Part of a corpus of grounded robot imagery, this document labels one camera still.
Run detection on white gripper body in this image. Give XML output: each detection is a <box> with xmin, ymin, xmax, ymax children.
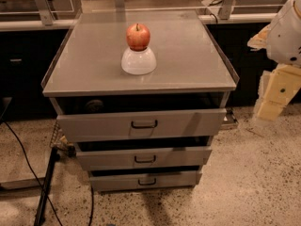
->
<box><xmin>263</xmin><ymin>64</ymin><xmax>301</xmax><ymax>106</ymax></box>

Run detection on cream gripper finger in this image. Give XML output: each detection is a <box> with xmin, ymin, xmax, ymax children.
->
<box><xmin>247</xmin><ymin>24</ymin><xmax>271</xmax><ymax>51</ymax></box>
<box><xmin>253</xmin><ymin>71</ymin><xmax>284</xmax><ymax>121</ymax></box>

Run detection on grey drawer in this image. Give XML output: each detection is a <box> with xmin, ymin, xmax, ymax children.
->
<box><xmin>88</xmin><ymin>166</ymin><xmax>202</xmax><ymax>192</ymax></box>
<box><xmin>75</xmin><ymin>137</ymin><xmax>212</xmax><ymax>170</ymax></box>
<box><xmin>51</xmin><ymin>92</ymin><xmax>229</xmax><ymax>142</ymax></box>

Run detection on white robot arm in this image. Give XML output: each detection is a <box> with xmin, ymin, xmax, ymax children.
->
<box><xmin>247</xmin><ymin>0</ymin><xmax>301</xmax><ymax>121</ymax></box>

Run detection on grey drawer cabinet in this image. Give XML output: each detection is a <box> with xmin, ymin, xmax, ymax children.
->
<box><xmin>43</xmin><ymin>10</ymin><xmax>238</xmax><ymax>192</ymax></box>

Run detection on grey top drawer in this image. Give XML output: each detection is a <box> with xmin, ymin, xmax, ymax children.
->
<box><xmin>51</xmin><ymin>92</ymin><xmax>229</xmax><ymax>142</ymax></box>

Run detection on grey bottom drawer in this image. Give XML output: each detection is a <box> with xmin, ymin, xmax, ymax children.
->
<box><xmin>88</xmin><ymin>166</ymin><xmax>202</xmax><ymax>192</ymax></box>

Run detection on red apple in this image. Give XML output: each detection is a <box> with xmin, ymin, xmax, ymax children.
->
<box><xmin>126</xmin><ymin>24</ymin><xmax>151</xmax><ymax>51</ymax></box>

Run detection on white upturned bowl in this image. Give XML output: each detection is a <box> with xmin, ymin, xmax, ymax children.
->
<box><xmin>121</xmin><ymin>47</ymin><xmax>157</xmax><ymax>75</ymax></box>

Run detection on dark lab bench cabinets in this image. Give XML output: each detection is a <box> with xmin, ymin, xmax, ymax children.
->
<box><xmin>0</xmin><ymin>23</ymin><xmax>276</xmax><ymax>121</ymax></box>

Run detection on black metal stand leg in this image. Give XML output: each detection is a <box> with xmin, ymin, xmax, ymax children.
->
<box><xmin>34</xmin><ymin>148</ymin><xmax>58</xmax><ymax>226</ymax></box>

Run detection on black cable under cabinet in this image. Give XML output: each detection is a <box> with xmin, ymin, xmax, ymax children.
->
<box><xmin>87</xmin><ymin>186</ymin><xmax>95</xmax><ymax>226</ymax></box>

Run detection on wire basket with items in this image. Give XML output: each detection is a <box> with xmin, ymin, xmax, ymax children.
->
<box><xmin>50</xmin><ymin>122</ymin><xmax>76</xmax><ymax>157</ymax></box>

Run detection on black floor cable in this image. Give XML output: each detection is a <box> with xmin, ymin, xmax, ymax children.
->
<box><xmin>1</xmin><ymin>120</ymin><xmax>64</xmax><ymax>226</ymax></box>

